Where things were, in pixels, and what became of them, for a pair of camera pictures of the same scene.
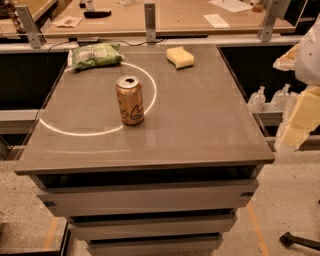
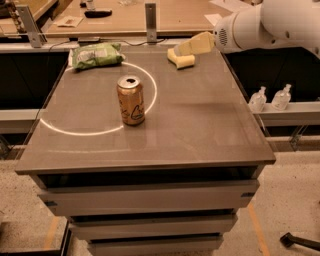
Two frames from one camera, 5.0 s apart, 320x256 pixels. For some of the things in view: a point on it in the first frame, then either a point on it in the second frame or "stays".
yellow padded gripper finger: [304, 120] to [200, 43]
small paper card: [68, 21] stays
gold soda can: [130, 98] stays
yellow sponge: [180, 58] stays
